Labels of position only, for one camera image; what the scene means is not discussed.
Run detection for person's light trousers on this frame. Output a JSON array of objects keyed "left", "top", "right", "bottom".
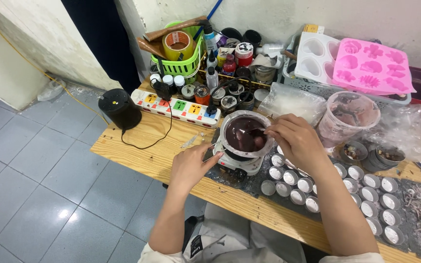
[{"left": 137, "top": 203, "right": 385, "bottom": 263}]

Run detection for black hot plate cable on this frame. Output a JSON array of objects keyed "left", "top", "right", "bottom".
[{"left": 205, "top": 76, "right": 254, "bottom": 117}]

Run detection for red white lidded jar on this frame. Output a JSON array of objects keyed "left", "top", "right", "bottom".
[{"left": 235, "top": 42, "right": 254, "bottom": 67}]

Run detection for stack of metal bowls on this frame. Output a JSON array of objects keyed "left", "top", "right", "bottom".
[{"left": 362, "top": 145, "right": 407, "bottom": 173}]

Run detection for metal stirring spoon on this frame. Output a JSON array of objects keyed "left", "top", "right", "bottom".
[{"left": 247, "top": 113, "right": 275, "bottom": 135}]

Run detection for yellow packing tape roll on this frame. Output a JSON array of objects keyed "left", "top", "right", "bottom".
[{"left": 162, "top": 31, "right": 194, "bottom": 61}]

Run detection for black round speaker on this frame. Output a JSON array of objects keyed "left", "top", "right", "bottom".
[{"left": 98, "top": 89, "right": 142, "bottom": 131}]

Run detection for small clear dropper bottle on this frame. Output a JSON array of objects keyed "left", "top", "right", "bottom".
[
  {"left": 206, "top": 49, "right": 218, "bottom": 68},
  {"left": 206, "top": 67, "right": 219, "bottom": 90}
]

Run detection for large crumpled clear bag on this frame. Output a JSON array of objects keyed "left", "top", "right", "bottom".
[{"left": 363, "top": 104, "right": 421, "bottom": 166}]

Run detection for metal bowl with bits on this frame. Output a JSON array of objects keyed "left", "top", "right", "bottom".
[{"left": 340, "top": 140, "right": 368, "bottom": 163}]

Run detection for person's left hand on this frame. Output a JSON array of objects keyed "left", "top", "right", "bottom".
[{"left": 169, "top": 143, "right": 224, "bottom": 191}]

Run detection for black round lid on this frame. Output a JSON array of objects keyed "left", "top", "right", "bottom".
[
  {"left": 242, "top": 29, "right": 262, "bottom": 47},
  {"left": 220, "top": 27, "right": 243, "bottom": 42}
]

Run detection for person's right hand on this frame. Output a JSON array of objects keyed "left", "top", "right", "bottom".
[{"left": 264, "top": 113, "right": 330, "bottom": 175}]

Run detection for white wax melting pot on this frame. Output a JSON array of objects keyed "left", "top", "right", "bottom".
[{"left": 202, "top": 110, "right": 275, "bottom": 163}]

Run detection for dark grey work mat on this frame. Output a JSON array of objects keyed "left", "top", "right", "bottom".
[{"left": 204, "top": 127, "right": 421, "bottom": 262}]

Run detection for group of tealight tins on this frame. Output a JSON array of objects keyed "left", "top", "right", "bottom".
[{"left": 260, "top": 145, "right": 405, "bottom": 245}]

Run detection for grey plastic crate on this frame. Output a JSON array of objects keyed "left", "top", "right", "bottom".
[{"left": 281, "top": 34, "right": 412, "bottom": 107}]

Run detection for yellow floor cable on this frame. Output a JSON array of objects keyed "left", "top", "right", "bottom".
[{"left": 0, "top": 13, "right": 109, "bottom": 125}]

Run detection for black plug adapter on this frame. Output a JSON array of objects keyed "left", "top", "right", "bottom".
[{"left": 151, "top": 78, "right": 173, "bottom": 102}]

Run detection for white squeeze bottle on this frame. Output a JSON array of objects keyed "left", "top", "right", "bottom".
[{"left": 256, "top": 43, "right": 286, "bottom": 56}]

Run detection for brown melted wax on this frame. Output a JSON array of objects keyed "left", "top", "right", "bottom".
[{"left": 225, "top": 117, "right": 268, "bottom": 152}]

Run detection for small red bottle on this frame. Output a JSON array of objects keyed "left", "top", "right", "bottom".
[{"left": 222, "top": 54, "right": 237, "bottom": 77}]

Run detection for pink flower silicone mold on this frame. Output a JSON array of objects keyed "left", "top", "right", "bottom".
[{"left": 333, "top": 38, "right": 417, "bottom": 96}]

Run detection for stained plastic measuring cup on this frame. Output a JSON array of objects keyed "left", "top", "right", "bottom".
[{"left": 317, "top": 91, "right": 381, "bottom": 149}]

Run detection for clear bag of wax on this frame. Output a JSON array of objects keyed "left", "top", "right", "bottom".
[{"left": 258, "top": 82, "right": 327, "bottom": 127}]

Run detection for small orange jar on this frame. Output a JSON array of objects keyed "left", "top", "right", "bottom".
[{"left": 194, "top": 85, "right": 211, "bottom": 106}]

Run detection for blue stick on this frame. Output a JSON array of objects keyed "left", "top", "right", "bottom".
[{"left": 193, "top": 0, "right": 224, "bottom": 41}]

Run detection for crumpled clear floor bag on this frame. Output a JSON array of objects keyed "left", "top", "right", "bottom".
[{"left": 37, "top": 78, "right": 67, "bottom": 102}]

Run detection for green plastic basket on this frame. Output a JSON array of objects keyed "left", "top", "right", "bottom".
[{"left": 151, "top": 21, "right": 205, "bottom": 85}]

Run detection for small white electric hot plate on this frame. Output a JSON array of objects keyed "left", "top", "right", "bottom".
[{"left": 212, "top": 141, "right": 266, "bottom": 180}]

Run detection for cluster of small pigment jars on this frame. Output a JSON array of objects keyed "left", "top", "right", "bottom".
[{"left": 181, "top": 81, "right": 270, "bottom": 113}]

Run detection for dark curtain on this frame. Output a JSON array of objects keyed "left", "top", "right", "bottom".
[{"left": 61, "top": 0, "right": 142, "bottom": 94}]

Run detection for brown wooden handle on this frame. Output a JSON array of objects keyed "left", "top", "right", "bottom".
[{"left": 143, "top": 16, "right": 208, "bottom": 42}]

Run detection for white multicolour power strip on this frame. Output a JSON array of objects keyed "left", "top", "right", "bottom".
[{"left": 131, "top": 89, "right": 221, "bottom": 129}]

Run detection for thin black speaker cable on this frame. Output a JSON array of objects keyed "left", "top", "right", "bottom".
[{"left": 121, "top": 100, "right": 173, "bottom": 150}]

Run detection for white heart silicone mold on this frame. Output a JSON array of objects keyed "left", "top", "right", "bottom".
[{"left": 294, "top": 32, "right": 341, "bottom": 85}]

